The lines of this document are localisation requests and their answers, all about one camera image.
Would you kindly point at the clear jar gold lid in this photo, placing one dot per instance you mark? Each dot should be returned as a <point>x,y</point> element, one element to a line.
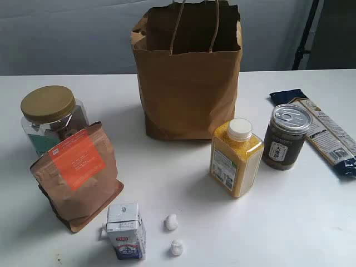
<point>50,115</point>

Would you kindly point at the brown paper shopping bag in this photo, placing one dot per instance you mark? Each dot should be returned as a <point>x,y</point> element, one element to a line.
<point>188,58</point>

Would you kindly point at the dark pull-tab tea can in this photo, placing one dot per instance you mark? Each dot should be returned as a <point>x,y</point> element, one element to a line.
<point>285,136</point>

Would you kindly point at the navy beige noodle packet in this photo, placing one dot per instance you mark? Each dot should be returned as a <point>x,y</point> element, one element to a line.
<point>331,141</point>

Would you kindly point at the white backdrop cloth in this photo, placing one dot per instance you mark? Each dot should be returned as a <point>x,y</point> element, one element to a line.
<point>93,37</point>

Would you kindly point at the brown pouch orange label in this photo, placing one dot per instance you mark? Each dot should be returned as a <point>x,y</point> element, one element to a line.
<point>79,176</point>

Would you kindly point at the yellow millet plastic bottle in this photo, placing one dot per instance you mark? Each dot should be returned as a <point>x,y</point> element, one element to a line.
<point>235,156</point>

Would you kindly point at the small white milk carton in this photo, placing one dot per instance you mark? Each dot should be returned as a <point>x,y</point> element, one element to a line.
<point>125,230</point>

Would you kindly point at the black stand pole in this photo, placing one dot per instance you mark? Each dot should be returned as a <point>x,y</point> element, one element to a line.
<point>301,50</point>

